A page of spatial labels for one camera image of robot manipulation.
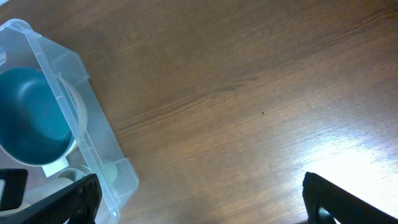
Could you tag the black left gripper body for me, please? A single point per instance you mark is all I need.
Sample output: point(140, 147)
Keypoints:
point(13, 189)

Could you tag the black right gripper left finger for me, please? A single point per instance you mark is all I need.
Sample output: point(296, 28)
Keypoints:
point(77, 203)

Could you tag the green plastic cup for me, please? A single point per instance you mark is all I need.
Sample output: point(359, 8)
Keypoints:
point(109, 171)

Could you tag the clear plastic storage bin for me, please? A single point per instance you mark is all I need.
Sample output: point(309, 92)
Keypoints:
point(94, 139)

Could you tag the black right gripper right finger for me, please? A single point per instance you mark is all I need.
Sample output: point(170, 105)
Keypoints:
point(325, 202)

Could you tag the white paper label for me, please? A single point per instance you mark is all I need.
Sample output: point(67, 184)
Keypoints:
point(54, 167)

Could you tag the grey plastic cup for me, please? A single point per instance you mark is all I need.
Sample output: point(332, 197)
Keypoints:
point(71, 175)

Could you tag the dark blue bowl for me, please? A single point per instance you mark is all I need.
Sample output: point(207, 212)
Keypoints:
point(34, 130)

